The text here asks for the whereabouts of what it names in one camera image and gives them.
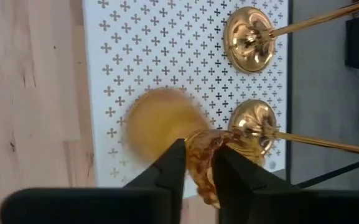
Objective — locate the amber ribbed glass candle holder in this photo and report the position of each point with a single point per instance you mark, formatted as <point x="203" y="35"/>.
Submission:
<point x="163" y="124"/>

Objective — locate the tall gold candlestick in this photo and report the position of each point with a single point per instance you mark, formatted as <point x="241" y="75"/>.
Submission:
<point x="254" y="118"/>

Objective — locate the white perforated metal shelf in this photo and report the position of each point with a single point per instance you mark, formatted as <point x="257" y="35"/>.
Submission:
<point x="166" y="46"/>

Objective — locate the medium gold candlestick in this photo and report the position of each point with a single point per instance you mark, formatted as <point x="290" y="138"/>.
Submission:
<point x="249" y="40"/>

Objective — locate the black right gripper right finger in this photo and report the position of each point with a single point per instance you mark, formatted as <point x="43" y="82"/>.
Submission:
<point x="260" y="202"/>

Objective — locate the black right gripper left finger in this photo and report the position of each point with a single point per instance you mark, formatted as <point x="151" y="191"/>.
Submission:
<point x="120" y="205"/>

